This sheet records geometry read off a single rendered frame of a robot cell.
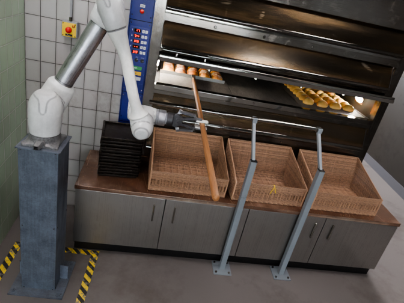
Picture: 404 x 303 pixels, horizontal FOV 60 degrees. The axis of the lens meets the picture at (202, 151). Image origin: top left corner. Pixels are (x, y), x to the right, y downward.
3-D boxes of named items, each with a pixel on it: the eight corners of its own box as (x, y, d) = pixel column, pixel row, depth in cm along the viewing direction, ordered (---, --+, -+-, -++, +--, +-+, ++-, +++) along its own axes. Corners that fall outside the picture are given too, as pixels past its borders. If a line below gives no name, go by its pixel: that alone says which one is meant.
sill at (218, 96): (154, 86, 264) (154, 81, 263) (367, 122, 294) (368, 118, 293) (153, 88, 259) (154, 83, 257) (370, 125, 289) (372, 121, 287)
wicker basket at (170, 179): (148, 157, 281) (153, 125, 269) (216, 165, 292) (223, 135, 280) (146, 190, 238) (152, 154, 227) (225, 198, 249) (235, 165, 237)
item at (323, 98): (282, 83, 345) (284, 78, 342) (326, 92, 353) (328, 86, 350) (303, 104, 291) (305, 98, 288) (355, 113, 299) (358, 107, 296)
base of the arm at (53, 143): (16, 148, 172) (15, 139, 170) (33, 131, 192) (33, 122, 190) (54, 154, 175) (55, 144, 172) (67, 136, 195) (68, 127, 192)
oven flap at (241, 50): (160, 48, 246) (164, 19, 244) (386, 91, 275) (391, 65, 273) (160, 47, 242) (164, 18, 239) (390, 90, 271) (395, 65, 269)
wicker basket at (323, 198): (288, 176, 302) (298, 147, 290) (346, 183, 312) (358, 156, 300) (309, 210, 259) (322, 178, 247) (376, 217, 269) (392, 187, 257)
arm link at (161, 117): (155, 121, 200) (165, 122, 201) (154, 127, 192) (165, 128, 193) (157, 106, 197) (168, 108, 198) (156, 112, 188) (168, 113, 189)
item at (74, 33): (63, 34, 237) (64, 18, 232) (79, 37, 238) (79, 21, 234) (61, 36, 230) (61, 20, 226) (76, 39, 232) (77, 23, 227)
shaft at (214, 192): (219, 202, 133) (220, 196, 132) (211, 201, 133) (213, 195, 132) (195, 81, 286) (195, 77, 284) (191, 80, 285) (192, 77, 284)
